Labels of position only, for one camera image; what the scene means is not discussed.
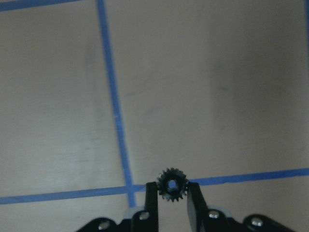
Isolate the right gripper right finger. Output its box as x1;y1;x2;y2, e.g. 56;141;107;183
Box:
187;182;208;232

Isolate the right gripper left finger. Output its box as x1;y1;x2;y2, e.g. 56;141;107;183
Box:
144;182;159;232

